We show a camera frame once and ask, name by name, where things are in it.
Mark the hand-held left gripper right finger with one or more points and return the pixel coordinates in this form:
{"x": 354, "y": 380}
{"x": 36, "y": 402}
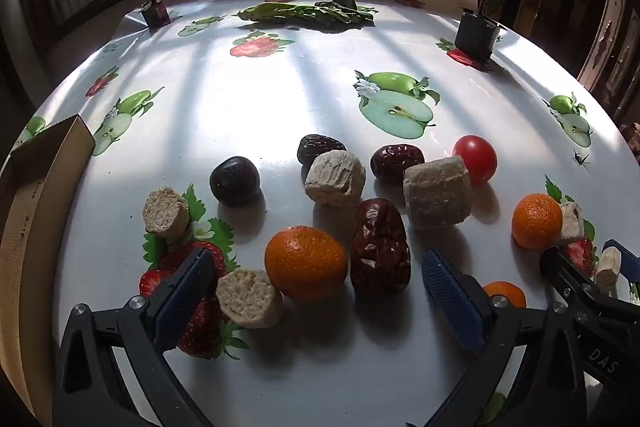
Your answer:
{"x": 450, "y": 302}

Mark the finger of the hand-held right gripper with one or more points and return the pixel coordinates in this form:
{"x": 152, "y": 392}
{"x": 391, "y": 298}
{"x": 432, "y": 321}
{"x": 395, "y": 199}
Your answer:
{"x": 627, "y": 262}
{"x": 567, "y": 272}

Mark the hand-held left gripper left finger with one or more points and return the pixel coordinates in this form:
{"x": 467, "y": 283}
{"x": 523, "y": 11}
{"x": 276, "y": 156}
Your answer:
{"x": 184, "y": 302}

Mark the large red date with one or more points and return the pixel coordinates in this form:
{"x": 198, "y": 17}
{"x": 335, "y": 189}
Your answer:
{"x": 380, "y": 246}

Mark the large orange mandarin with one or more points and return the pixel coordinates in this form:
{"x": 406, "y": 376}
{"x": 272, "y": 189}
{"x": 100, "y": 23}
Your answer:
{"x": 306, "y": 263}

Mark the dark purple cherry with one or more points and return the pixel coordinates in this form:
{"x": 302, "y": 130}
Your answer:
{"x": 234, "y": 181}

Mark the red cherry tomato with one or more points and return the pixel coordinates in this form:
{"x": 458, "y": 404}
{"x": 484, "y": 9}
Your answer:
{"x": 475, "y": 157}

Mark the brown cardboard box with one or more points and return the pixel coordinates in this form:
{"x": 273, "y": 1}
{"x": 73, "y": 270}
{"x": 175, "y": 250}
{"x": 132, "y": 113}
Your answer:
{"x": 30, "y": 227}

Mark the large beige fibrous chunk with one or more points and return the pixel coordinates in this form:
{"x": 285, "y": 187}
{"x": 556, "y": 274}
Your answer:
{"x": 437, "y": 192}

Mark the black toy spider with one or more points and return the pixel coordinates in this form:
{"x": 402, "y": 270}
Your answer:
{"x": 580, "y": 158}

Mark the small red date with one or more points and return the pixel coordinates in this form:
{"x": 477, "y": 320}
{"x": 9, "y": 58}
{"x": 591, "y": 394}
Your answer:
{"x": 395, "y": 159}

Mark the dark wrinkled date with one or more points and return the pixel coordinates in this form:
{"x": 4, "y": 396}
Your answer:
{"x": 315, "y": 147}

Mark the ornate glass door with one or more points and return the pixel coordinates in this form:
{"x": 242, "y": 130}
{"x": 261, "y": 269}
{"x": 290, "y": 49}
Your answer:
{"x": 612, "y": 42}

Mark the fruit print tablecloth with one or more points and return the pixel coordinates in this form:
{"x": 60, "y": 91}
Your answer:
{"x": 280, "y": 97}

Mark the green leafy vegetable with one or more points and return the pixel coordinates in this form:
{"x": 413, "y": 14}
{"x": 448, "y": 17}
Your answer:
{"x": 300, "y": 13}

